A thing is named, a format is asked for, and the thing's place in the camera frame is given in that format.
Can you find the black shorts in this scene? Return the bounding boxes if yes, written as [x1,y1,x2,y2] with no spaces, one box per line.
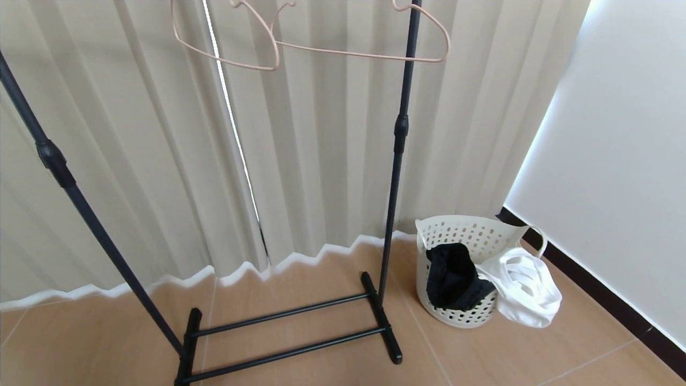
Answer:
[426,242,497,312]

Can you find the black clothes rack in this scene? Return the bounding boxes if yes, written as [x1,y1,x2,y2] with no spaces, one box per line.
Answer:
[0,0,424,386]

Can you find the white laundry basket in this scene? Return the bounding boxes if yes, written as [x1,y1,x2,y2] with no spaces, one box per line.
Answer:
[415,215,548,329]

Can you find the pink clothes hanger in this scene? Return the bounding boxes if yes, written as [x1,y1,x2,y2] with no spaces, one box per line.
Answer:
[170,0,281,72]
[271,0,451,64]

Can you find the white printed T-shirt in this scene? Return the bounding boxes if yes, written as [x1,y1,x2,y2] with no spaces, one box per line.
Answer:
[475,247,563,329]

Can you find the beige curtain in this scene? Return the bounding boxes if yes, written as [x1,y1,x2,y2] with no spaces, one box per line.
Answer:
[0,0,591,313]

